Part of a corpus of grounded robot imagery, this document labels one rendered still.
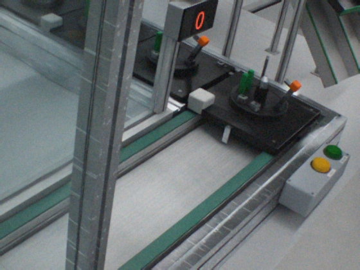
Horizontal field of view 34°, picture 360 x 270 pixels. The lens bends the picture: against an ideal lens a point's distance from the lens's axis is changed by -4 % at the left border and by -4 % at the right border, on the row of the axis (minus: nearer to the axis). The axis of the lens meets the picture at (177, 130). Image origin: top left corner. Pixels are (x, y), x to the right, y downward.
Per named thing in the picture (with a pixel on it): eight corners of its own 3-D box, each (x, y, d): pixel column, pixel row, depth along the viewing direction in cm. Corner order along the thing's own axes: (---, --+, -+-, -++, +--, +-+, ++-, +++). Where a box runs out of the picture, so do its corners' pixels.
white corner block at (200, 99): (212, 110, 142) (216, 95, 139) (201, 117, 138) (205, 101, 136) (196, 101, 143) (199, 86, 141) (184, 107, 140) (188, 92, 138)
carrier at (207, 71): (234, 74, 158) (244, 31, 151) (180, 105, 141) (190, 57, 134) (161, 38, 168) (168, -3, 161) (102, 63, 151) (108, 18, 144)
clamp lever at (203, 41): (195, 61, 150) (210, 40, 145) (190, 63, 149) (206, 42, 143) (185, 51, 151) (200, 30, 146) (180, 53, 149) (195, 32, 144)
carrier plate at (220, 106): (319, 117, 148) (321, 110, 146) (274, 156, 130) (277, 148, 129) (238, 76, 157) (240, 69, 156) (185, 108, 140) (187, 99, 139)
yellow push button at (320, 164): (330, 170, 129) (333, 162, 128) (323, 177, 126) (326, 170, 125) (315, 161, 131) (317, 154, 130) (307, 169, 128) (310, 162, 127)
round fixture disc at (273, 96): (295, 108, 145) (297, 101, 144) (269, 130, 135) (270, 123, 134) (247, 83, 151) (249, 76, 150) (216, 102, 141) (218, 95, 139)
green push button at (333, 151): (342, 157, 134) (344, 150, 133) (335, 164, 132) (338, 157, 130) (327, 148, 136) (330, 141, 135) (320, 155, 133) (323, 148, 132)
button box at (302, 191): (342, 175, 138) (351, 153, 134) (305, 218, 123) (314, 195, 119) (317, 161, 141) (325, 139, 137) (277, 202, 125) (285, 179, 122)
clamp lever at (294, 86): (284, 106, 139) (302, 85, 134) (280, 109, 138) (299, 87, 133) (273, 95, 140) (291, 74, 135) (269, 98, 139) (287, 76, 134)
